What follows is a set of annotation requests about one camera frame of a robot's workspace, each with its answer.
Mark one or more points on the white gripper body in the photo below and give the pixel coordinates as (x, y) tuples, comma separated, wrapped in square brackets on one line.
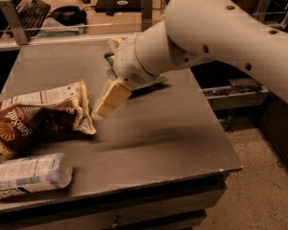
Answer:
[(127, 65)]

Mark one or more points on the brown chip bag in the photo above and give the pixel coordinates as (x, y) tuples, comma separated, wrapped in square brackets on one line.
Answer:
[(21, 117)]

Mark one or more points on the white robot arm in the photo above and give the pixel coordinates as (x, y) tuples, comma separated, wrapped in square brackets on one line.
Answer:
[(194, 32)]

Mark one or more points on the green chip bag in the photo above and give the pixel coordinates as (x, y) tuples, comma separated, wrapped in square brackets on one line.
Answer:
[(134, 80)]

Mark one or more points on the blue plastic water bottle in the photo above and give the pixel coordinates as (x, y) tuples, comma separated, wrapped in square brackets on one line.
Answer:
[(34, 174)]

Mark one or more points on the black laptop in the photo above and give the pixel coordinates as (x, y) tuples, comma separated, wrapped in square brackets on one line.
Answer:
[(118, 6)]

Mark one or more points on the black headphones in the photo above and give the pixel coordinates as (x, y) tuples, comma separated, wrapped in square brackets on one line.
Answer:
[(69, 15)]

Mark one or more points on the black keyboard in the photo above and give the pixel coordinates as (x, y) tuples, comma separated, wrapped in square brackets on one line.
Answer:
[(33, 15)]

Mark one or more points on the grey metal shelf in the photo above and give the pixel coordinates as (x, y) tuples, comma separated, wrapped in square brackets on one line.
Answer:
[(238, 93)]

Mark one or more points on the grey drawer front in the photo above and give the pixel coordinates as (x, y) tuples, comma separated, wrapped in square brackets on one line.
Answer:
[(178, 207)]

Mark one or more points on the grey metal rail bracket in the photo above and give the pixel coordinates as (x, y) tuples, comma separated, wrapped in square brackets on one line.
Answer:
[(146, 14)]

